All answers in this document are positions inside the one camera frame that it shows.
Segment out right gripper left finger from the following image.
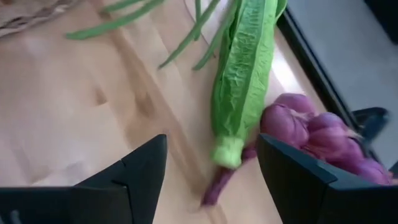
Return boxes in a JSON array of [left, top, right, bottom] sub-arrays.
[[0, 134, 169, 224]]

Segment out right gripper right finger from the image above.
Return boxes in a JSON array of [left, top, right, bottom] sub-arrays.
[[256, 133, 398, 224]]

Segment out green leafy vegetable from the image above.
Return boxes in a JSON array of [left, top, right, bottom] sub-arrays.
[[210, 0, 289, 170]]

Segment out green long beans bunch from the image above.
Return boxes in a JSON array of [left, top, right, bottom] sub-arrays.
[[65, 0, 243, 72]]

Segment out woven straw basket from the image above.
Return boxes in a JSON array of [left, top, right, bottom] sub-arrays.
[[0, 0, 82, 39]]

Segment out black frame clamp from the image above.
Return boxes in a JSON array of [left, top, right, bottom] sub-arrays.
[[352, 107, 390, 147]]

